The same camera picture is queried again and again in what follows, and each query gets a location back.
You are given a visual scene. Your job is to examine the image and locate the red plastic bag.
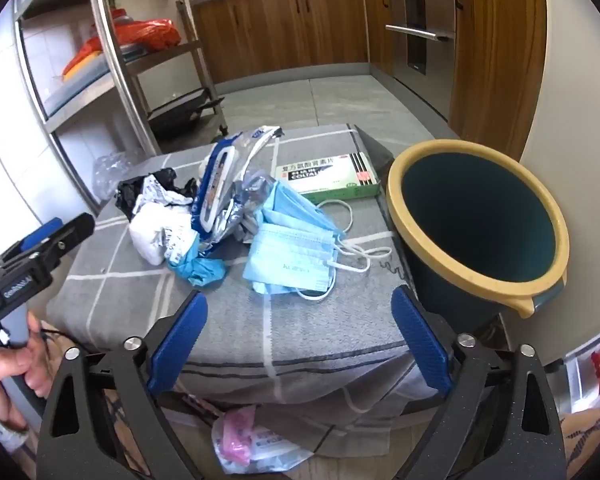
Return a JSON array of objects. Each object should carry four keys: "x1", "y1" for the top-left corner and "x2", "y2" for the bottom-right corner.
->
[{"x1": 62, "y1": 10, "x2": 182, "y2": 79}]

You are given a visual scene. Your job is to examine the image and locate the grey checked blanket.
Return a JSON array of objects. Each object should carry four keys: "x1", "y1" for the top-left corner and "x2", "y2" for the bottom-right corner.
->
[{"x1": 45, "y1": 122, "x2": 423, "y2": 411}]

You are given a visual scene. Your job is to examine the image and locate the blue face mask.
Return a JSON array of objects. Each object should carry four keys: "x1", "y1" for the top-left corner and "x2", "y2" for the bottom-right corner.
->
[
  {"x1": 242, "y1": 222, "x2": 393, "y2": 304},
  {"x1": 260, "y1": 180, "x2": 357, "y2": 241}
]

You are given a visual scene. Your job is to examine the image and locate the silver foil wrapper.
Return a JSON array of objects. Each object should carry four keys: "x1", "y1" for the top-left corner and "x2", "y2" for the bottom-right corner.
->
[{"x1": 200, "y1": 167, "x2": 277, "y2": 257}]

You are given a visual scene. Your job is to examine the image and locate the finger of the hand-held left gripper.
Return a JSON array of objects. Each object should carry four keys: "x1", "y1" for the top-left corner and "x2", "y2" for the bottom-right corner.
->
[
  {"x1": 27, "y1": 212, "x2": 97, "y2": 273},
  {"x1": 0, "y1": 217, "x2": 66, "y2": 261}
]

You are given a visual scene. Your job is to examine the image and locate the stainless steel oven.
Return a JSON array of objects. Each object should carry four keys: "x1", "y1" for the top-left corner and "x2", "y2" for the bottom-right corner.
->
[{"x1": 381, "y1": 0, "x2": 457, "y2": 122}]

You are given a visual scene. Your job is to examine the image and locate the green medicine box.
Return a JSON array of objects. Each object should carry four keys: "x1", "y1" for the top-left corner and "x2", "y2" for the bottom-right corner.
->
[{"x1": 274, "y1": 151, "x2": 381, "y2": 198}]

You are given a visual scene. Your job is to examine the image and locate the white crumpled tissue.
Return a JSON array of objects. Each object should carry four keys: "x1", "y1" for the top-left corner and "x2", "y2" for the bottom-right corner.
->
[{"x1": 129, "y1": 175, "x2": 202, "y2": 267}]

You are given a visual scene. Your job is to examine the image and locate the black plastic bag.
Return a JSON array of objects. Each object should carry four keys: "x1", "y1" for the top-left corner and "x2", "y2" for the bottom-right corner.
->
[{"x1": 115, "y1": 169, "x2": 197, "y2": 222}]

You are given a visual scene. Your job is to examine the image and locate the black dustpan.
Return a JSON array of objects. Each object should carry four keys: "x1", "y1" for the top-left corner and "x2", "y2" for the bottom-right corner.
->
[{"x1": 147, "y1": 91, "x2": 226, "y2": 137}]

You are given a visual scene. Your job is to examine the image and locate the pink white plastic packet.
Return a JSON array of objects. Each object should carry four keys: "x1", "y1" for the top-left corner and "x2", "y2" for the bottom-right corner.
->
[{"x1": 211, "y1": 404, "x2": 314, "y2": 476}]

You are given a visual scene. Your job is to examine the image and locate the clear plastic bag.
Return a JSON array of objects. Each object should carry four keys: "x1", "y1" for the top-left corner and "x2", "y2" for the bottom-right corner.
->
[{"x1": 92, "y1": 150, "x2": 142, "y2": 204}]

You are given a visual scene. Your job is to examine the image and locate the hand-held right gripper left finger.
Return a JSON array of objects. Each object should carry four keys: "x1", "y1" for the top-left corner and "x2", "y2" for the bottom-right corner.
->
[{"x1": 32, "y1": 290, "x2": 211, "y2": 480}]

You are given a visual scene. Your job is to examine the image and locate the blue white wet wipe packet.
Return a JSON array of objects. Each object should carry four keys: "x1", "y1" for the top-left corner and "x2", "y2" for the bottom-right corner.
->
[{"x1": 190, "y1": 127, "x2": 286, "y2": 241}]

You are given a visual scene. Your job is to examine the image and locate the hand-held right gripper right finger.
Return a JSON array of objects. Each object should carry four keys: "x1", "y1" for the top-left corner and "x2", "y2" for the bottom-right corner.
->
[{"x1": 390, "y1": 285, "x2": 568, "y2": 480}]

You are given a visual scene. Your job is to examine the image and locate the white storage box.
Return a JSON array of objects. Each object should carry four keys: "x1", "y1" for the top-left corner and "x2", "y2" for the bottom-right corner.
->
[{"x1": 562, "y1": 329, "x2": 600, "y2": 412}]

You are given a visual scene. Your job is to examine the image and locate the crumpled blue plastic wrapper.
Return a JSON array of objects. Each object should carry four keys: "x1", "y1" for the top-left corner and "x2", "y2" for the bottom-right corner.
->
[{"x1": 167, "y1": 252, "x2": 228, "y2": 288}]

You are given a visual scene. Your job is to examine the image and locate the person's left hand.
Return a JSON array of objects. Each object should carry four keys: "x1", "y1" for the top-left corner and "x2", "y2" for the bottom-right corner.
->
[{"x1": 0, "y1": 310, "x2": 53, "y2": 433}]

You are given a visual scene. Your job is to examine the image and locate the dark green bin yellow rim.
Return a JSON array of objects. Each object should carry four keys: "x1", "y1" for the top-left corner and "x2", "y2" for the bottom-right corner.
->
[{"x1": 385, "y1": 140, "x2": 571, "y2": 341}]

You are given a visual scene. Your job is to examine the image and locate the stainless steel shelf rack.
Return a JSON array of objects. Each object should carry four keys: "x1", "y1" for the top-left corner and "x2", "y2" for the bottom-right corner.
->
[{"x1": 12, "y1": 0, "x2": 231, "y2": 211}]

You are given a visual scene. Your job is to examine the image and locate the wooden kitchen cabinets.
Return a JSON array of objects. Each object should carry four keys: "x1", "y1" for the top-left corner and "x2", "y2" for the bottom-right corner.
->
[{"x1": 190, "y1": 0, "x2": 548, "y2": 157}]

